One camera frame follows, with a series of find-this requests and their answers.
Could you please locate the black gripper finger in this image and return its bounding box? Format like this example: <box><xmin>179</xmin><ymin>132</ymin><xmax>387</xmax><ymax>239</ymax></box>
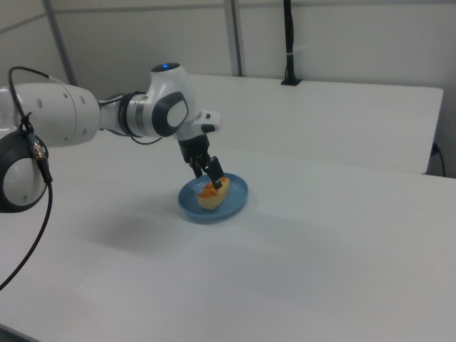
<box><xmin>190</xmin><ymin>156</ymin><xmax>207</xmax><ymax>180</ymax></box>
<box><xmin>205</xmin><ymin>155</ymin><xmax>226</xmax><ymax>190</ymax></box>

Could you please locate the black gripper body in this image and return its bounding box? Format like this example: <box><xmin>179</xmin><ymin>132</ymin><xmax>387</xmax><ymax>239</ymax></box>
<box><xmin>177</xmin><ymin>133</ymin><xmax>212</xmax><ymax>165</ymax></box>

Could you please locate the orange glazed bread roll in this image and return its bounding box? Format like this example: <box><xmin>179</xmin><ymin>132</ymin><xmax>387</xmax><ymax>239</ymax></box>
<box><xmin>197</xmin><ymin>176</ymin><xmax>232</xmax><ymax>211</ymax></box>

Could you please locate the blue round plate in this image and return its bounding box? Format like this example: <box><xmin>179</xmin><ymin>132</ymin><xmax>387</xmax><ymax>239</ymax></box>
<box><xmin>177</xmin><ymin>172</ymin><xmax>250</xmax><ymax>225</ymax></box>

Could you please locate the black camera stand with clamp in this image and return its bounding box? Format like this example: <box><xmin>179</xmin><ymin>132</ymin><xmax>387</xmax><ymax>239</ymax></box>
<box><xmin>280</xmin><ymin>0</ymin><xmax>304</xmax><ymax>87</ymax></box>

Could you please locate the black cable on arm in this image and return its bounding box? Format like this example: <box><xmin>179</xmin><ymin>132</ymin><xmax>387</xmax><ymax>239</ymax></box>
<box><xmin>0</xmin><ymin>66</ymin><xmax>69</xmax><ymax>291</ymax></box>

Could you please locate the black cable behind table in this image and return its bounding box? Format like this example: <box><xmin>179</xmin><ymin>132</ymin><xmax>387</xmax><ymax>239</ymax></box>
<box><xmin>431</xmin><ymin>141</ymin><xmax>447</xmax><ymax>178</ymax></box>

